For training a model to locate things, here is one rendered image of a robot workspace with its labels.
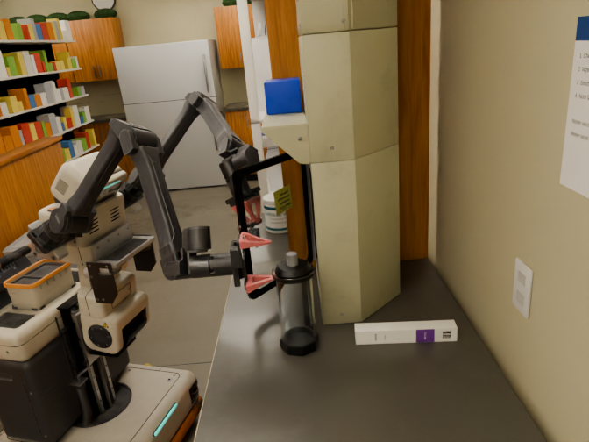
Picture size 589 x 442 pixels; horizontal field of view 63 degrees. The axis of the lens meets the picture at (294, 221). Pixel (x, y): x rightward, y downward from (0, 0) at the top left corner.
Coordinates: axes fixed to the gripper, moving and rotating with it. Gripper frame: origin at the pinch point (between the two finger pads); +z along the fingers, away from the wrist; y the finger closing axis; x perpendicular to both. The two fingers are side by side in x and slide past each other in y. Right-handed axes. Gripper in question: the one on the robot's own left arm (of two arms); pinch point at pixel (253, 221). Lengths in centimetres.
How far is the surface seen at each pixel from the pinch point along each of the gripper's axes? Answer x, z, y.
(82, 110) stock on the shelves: -185, -193, 418
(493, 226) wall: -19, 24, -59
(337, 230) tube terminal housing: -1.0, 10.7, -28.1
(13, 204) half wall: -16, -73, 238
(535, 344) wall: 0, 47, -66
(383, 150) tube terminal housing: -16.8, -3.6, -40.6
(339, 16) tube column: -3, -35, -52
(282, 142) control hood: 7.1, -15.1, -30.2
